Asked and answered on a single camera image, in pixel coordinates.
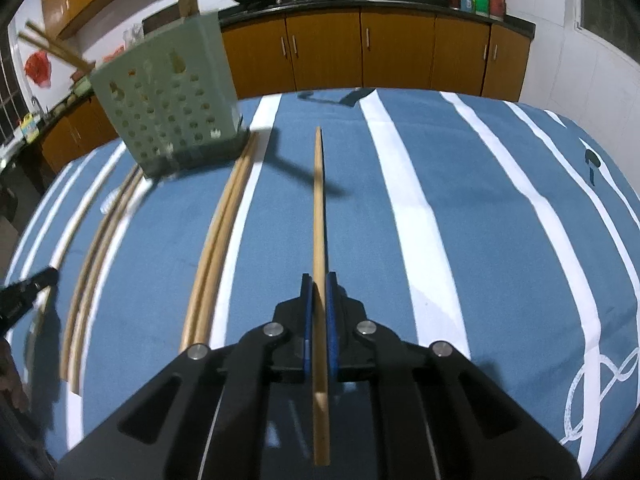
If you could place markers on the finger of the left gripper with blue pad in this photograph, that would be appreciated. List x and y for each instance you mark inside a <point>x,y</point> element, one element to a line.
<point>43,279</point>

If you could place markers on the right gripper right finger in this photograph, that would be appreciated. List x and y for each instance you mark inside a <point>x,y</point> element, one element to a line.
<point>435,414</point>

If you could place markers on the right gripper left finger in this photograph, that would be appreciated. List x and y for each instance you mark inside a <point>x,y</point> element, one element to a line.
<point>204,415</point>

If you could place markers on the wooden lower kitchen cabinets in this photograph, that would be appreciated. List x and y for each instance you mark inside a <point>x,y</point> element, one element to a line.
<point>348,47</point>

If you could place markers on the person's left hand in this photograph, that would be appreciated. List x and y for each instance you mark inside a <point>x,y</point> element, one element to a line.
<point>10,380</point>

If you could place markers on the wooden chopstick left pair outer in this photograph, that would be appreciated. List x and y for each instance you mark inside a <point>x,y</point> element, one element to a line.
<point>86,272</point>

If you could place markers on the wooden chopstick centre pair left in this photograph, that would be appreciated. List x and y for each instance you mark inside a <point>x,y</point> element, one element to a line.
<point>212,249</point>

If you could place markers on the yellow detergent bottle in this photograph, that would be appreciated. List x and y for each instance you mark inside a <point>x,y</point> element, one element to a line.
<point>29,127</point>

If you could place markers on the wooden chopstick centre pair right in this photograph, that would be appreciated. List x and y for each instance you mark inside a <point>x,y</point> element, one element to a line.
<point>225,249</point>

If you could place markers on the blue white striped tablecloth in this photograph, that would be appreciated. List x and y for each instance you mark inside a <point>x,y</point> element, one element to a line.
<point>502,228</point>

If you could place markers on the green perforated utensil holder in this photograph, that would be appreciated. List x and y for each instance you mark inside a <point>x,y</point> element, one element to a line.
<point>171,98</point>

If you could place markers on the red plastic bag on wall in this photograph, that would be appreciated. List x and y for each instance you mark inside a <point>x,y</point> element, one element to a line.
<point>38,69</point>

